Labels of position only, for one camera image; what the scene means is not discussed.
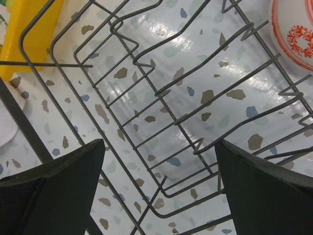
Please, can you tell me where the red white patterned bowl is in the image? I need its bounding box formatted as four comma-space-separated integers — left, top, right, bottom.
269, 0, 313, 71

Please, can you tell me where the white towel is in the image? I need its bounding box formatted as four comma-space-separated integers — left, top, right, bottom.
0, 101, 19, 146

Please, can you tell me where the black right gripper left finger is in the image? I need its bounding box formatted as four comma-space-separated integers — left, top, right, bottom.
0, 139, 105, 235

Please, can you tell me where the black wire dish rack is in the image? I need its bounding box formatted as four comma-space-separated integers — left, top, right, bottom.
0, 0, 313, 235

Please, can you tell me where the yellow plastic tray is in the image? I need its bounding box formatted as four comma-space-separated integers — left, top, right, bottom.
0, 0, 66, 83

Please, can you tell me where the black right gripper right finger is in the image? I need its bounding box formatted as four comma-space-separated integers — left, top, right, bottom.
214, 140, 313, 235

